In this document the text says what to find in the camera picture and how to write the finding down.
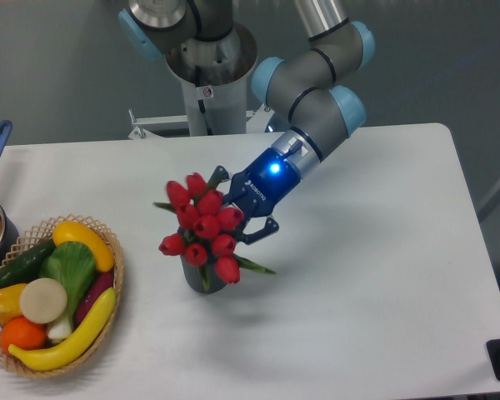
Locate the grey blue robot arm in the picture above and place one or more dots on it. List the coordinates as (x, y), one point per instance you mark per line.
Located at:
(305, 93)

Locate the dark green cucumber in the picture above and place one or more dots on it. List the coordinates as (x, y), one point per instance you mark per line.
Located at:
(26, 266)

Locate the woven wicker basket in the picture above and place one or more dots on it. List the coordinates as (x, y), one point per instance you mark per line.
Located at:
(41, 233)

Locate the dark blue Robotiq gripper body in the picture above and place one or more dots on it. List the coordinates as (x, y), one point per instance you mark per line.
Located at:
(263, 183)

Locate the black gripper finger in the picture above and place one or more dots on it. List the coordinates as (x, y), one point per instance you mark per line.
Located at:
(270, 227)
(220, 175)

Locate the white metal base frame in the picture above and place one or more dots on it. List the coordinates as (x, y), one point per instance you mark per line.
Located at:
(166, 121)

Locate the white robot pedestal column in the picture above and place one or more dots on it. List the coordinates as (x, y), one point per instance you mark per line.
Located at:
(214, 80)

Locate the red tulip bouquet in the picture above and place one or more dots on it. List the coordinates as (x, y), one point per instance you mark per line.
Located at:
(206, 229)

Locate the beige round radish slice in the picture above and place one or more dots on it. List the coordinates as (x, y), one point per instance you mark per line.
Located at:
(43, 300)

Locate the yellow banana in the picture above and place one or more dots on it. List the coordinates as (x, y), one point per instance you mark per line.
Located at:
(76, 344)

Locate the purple sweet potato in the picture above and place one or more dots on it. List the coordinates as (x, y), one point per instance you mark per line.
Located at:
(99, 285)

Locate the yellow squash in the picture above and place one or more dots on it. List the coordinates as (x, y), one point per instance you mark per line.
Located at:
(71, 231)

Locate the green leafy bok choy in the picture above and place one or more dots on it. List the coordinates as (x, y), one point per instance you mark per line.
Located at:
(73, 265)

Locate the orange fruit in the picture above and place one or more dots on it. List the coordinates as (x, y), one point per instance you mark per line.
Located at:
(24, 334)

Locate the dark grey ribbed vase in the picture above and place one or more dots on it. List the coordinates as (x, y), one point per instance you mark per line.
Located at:
(202, 279)

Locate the yellow bell pepper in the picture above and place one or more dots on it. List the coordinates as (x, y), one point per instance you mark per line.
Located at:
(10, 302)

